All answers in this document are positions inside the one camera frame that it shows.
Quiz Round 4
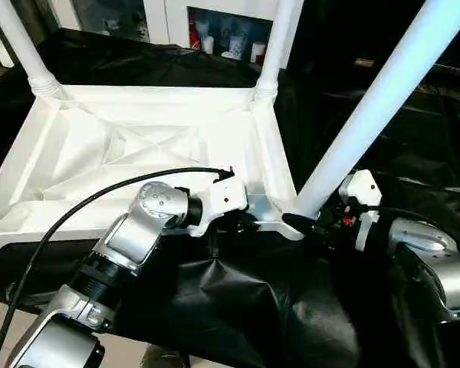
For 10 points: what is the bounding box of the black mat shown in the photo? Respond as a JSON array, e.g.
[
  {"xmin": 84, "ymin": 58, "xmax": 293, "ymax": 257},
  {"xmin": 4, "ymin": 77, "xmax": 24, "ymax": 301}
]
[{"xmin": 0, "ymin": 29, "xmax": 460, "ymax": 368}]

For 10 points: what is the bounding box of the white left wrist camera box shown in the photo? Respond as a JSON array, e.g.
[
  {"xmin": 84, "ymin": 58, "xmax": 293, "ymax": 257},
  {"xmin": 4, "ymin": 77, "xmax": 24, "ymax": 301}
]
[{"xmin": 187, "ymin": 176, "xmax": 251, "ymax": 238}]

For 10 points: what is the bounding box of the white plastic table top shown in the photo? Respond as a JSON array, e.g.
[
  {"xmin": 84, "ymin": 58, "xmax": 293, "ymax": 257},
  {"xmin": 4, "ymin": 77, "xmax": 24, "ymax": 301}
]
[{"xmin": 0, "ymin": 83, "xmax": 306, "ymax": 258}]

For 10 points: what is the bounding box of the black furniture with gold label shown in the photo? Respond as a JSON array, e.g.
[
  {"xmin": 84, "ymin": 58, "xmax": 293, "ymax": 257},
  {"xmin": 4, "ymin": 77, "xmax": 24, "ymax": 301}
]
[{"xmin": 287, "ymin": 0, "xmax": 460, "ymax": 85}]

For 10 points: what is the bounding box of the white cabinet with glass doors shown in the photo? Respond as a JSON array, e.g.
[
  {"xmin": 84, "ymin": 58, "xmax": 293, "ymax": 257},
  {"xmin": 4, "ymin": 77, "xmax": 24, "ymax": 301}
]
[{"xmin": 50, "ymin": 0, "xmax": 294, "ymax": 71}]

